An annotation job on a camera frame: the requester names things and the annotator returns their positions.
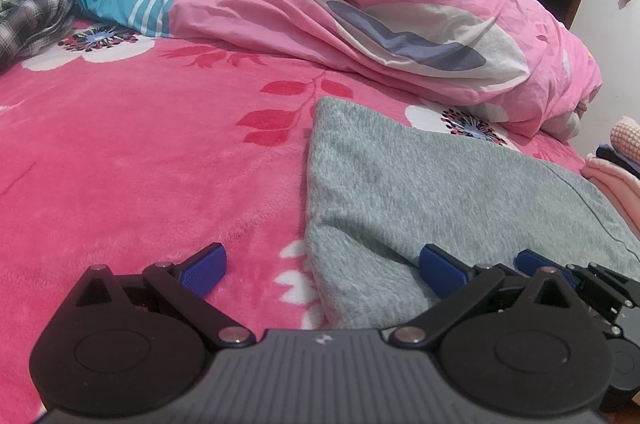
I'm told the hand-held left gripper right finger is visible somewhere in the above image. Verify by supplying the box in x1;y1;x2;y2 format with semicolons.
390;244;576;348

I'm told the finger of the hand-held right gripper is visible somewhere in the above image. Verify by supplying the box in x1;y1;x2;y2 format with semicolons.
515;248;640;322

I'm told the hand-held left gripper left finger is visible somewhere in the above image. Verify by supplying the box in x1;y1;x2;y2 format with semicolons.
72;243;256;348

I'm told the grey drawstring hoodie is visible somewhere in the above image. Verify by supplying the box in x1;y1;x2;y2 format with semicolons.
304;96;640;330

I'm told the pink folded cloth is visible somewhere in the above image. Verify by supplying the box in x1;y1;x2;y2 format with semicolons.
582;153;640;232

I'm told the pink floral fleece blanket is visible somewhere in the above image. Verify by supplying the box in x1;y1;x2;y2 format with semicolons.
0;17;591;420

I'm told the pink waffle cloth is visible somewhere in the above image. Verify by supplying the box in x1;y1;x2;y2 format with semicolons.
611;117;640;160

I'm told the pink and blue floral duvet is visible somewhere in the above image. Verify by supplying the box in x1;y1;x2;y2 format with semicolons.
20;0;603;140

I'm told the dark plaid shirt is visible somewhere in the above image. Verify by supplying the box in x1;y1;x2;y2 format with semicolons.
0;0;78;72

